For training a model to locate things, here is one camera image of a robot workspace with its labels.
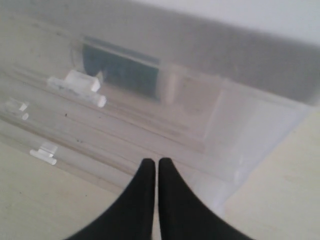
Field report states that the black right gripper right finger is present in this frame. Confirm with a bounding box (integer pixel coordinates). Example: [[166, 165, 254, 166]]
[[158, 158, 251, 240]]

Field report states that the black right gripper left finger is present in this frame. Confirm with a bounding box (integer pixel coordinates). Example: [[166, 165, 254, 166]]
[[68, 158, 156, 240]]

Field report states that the white bottle blue label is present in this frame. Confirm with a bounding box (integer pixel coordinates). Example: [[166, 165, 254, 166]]
[[82, 36, 181, 105]]

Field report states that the bottom wide clear drawer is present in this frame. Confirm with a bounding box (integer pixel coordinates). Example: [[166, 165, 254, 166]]
[[0, 119, 141, 193]]

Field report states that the wide clear drawer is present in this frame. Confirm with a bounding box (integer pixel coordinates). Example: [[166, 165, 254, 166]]
[[0, 72, 207, 169], [0, 119, 141, 193]]

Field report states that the middle wide clear drawer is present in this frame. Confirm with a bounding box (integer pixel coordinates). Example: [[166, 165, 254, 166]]
[[0, 72, 207, 169]]

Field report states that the white plastic drawer cabinet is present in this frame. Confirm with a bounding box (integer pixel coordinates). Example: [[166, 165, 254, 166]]
[[0, 0, 320, 210]]

